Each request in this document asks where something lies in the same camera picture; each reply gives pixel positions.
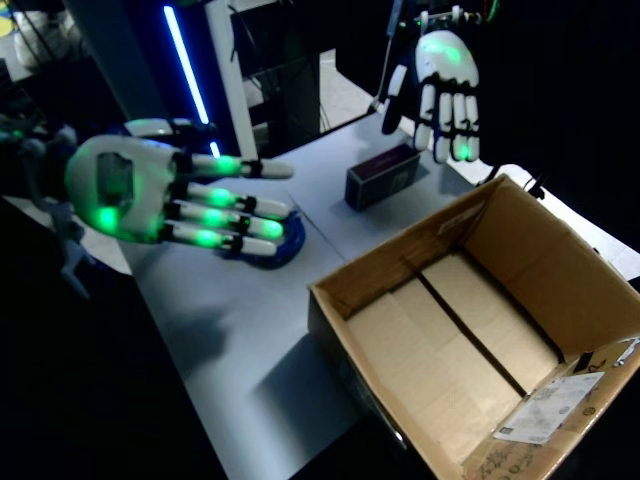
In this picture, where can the white bundle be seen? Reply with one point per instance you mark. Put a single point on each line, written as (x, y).
(40, 40)

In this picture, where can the black metal frame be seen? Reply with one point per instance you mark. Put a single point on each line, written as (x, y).
(280, 75)

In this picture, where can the blue light strip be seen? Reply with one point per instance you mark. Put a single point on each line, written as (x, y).
(187, 65)

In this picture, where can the small dark purple box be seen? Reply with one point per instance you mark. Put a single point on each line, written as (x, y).
(380, 165)

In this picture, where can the brown cardboard box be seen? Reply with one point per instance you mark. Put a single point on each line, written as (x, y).
(450, 350)

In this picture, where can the white upright panel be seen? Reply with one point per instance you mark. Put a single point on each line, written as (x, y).
(225, 75)

